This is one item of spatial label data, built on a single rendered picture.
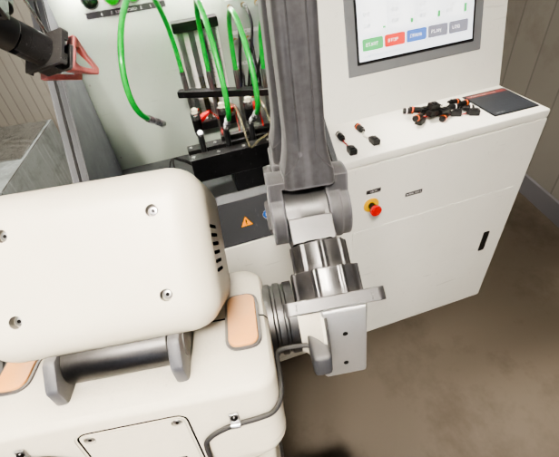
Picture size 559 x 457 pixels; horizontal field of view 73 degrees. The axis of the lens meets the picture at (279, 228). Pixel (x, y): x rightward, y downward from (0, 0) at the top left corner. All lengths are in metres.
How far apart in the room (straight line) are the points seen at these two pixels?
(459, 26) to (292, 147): 1.09
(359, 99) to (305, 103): 0.88
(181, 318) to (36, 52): 0.62
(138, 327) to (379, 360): 1.52
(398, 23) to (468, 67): 0.31
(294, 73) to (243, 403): 0.33
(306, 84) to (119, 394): 0.35
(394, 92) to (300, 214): 0.94
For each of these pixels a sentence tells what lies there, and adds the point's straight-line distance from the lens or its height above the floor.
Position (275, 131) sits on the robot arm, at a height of 1.30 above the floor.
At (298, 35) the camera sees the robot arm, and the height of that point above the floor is 1.45.
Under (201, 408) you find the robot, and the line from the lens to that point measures 0.39.
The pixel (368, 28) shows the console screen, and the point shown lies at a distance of 1.30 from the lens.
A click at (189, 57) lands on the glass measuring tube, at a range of 1.41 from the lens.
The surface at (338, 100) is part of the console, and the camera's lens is 1.28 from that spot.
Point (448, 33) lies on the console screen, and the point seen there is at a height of 1.17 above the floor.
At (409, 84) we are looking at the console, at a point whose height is 1.05.
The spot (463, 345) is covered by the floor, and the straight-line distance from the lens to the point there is 1.92.
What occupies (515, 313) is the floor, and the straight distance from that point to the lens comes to 2.10.
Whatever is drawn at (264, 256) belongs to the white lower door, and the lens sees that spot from 1.19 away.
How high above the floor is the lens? 1.56
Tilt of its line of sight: 41 degrees down
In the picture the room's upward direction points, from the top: 7 degrees counter-clockwise
